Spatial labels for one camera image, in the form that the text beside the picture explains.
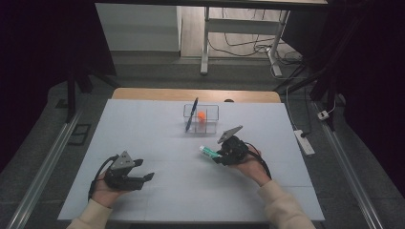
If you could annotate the white board sheet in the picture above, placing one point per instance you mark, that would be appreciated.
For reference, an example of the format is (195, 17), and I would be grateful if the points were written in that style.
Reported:
(159, 140)

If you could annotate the clear plastic organizer box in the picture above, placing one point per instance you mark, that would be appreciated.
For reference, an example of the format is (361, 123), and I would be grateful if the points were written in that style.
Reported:
(210, 122)

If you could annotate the orange highlighter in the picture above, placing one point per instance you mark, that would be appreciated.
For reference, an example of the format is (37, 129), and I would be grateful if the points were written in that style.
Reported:
(201, 116)

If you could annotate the green and white glue stick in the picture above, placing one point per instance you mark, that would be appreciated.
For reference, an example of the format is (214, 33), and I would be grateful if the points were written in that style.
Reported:
(208, 152)

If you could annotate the person's left hand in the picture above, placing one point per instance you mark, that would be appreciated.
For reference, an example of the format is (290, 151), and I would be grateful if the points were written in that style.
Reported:
(103, 192)

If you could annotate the white adapter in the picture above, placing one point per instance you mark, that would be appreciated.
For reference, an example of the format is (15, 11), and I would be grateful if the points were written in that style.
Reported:
(323, 115)

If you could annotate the white power strip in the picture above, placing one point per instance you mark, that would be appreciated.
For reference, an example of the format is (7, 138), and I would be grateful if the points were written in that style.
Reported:
(305, 143)

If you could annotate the blue pen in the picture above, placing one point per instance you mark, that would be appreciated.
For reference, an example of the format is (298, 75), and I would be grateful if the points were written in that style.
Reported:
(191, 114)

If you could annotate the person's right hand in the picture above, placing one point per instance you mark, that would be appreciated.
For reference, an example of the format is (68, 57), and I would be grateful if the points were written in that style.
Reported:
(251, 167)

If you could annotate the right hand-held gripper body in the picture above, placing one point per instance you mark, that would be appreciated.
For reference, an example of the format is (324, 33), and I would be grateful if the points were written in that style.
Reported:
(234, 146)

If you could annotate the metal floor rail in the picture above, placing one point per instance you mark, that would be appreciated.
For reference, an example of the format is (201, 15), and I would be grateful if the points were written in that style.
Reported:
(41, 171)
(353, 178)

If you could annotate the white cabinet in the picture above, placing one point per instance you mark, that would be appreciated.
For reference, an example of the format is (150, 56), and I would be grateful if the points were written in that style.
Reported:
(140, 28)

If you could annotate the white desk frame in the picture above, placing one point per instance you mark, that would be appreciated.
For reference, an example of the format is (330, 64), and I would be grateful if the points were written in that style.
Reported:
(242, 26)

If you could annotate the wooden table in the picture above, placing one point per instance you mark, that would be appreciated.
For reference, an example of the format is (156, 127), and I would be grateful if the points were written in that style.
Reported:
(191, 94)

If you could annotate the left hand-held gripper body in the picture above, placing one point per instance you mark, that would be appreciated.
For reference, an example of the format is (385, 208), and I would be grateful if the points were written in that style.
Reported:
(122, 162)

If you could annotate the black stand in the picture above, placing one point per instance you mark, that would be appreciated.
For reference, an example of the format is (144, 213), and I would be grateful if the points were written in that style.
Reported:
(71, 92)
(328, 73)

